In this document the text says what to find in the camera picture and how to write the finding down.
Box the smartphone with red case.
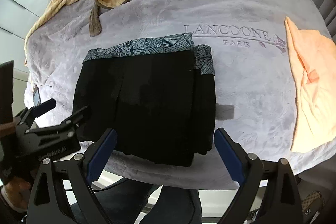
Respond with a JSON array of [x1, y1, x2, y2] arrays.
[[33, 85, 41, 106]]

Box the black pants with patterned waistband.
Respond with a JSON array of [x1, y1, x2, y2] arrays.
[[73, 33, 216, 167]]

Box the person's left hand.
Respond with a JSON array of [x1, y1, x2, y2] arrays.
[[1, 177, 31, 213]]

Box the orange cloth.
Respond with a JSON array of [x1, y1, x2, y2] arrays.
[[285, 17, 335, 153]]

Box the patterned slipper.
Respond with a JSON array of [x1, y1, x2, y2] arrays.
[[301, 191, 325, 223]]

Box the grey embossed plush blanket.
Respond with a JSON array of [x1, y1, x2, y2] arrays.
[[24, 0, 335, 190]]

